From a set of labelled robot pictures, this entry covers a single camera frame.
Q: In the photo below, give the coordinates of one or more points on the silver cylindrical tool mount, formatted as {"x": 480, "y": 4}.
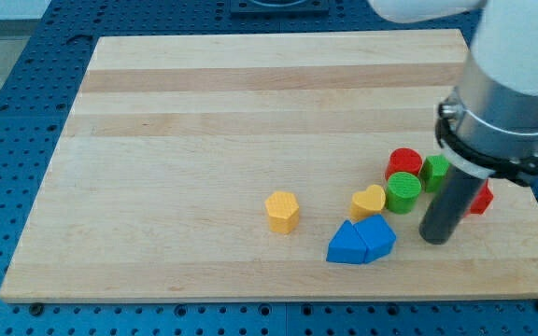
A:
{"x": 488, "y": 130}

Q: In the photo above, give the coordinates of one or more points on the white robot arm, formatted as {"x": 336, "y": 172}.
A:
{"x": 505, "y": 42}

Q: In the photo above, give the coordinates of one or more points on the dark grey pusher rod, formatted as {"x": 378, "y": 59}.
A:
{"x": 449, "y": 205}

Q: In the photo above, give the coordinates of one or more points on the yellow heart block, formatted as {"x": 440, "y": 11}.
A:
{"x": 367, "y": 203}

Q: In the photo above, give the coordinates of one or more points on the blue cube block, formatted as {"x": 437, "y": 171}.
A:
{"x": 377, "y": 235}

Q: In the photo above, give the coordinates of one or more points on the yellow hexagon block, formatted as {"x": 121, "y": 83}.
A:
{"x": 283, "y": 212}

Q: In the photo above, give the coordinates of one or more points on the green cylinder block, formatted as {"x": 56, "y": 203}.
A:
{"x": 402, "y": 192}

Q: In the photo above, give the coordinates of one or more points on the dark mounting plate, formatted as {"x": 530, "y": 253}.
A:
{"x": 278, "y": 7}

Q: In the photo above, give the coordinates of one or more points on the wooden board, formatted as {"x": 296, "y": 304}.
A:
{"x": 155, "y": 191}

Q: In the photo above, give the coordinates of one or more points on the blue triangle block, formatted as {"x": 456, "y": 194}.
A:
{"x": 346, "y": 246}

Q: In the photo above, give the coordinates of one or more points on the green hexagon block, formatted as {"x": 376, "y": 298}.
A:
{"x": 432, "y": 172}

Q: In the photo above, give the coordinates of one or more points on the red star block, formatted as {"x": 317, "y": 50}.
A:
{"x": 481, "y": 201}

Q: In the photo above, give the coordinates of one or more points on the red cylinder block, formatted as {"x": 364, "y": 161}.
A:
{"x": 403, "y": 159}

